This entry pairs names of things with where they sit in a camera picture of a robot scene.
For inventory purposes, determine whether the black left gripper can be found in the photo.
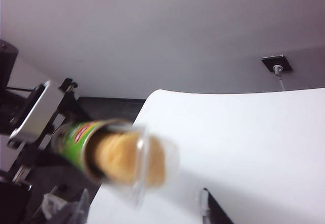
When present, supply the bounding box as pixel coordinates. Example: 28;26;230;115
0;130;102;191

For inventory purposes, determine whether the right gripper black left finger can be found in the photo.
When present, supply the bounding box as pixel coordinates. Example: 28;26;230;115
69;188;91;224

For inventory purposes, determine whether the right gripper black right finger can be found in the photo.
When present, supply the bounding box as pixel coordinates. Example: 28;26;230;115
196;187;235;224

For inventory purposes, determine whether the green chips can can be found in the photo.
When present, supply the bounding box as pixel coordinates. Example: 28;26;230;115
51;118;134;184

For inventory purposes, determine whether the stack of potato chips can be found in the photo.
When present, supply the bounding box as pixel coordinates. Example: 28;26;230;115
95;130;168;186

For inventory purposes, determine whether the transparent plastic chip container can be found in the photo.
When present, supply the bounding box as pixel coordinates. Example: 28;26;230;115
101;124;180;209

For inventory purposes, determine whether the left wrist camera silver box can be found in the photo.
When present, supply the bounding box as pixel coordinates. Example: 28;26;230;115
8;80;66;143

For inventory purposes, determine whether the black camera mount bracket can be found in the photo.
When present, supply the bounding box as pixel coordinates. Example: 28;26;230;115
57;78;88;124

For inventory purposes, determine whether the white wall cable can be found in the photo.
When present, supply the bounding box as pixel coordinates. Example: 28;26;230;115
277;74;286;92

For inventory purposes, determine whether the black wall plate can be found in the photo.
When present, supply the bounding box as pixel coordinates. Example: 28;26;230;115
261;55;293;74

